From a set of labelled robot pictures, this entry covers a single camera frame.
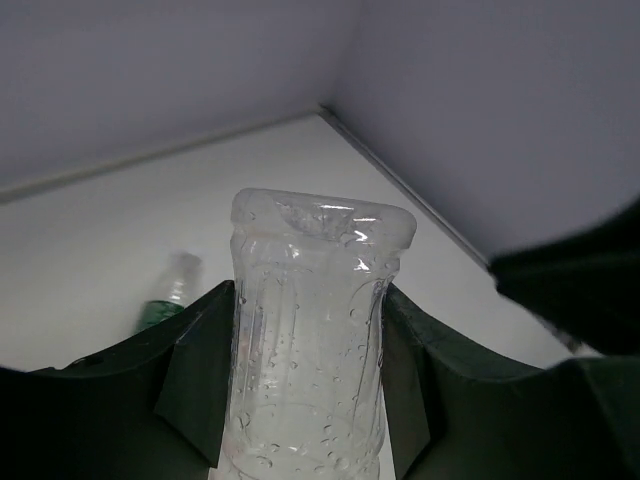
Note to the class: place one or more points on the green label clear bottle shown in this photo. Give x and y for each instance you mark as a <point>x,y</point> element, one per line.
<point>177,287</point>

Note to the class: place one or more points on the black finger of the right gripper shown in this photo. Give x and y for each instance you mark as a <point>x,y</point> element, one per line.
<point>586,285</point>

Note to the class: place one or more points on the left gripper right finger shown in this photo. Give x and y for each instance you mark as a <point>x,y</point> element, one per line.
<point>458,410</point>

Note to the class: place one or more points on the clear unlabelled plastic bottle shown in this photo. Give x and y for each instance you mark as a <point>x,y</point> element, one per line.
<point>305,391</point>

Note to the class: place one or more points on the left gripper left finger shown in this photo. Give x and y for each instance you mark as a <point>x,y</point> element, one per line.
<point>150,407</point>

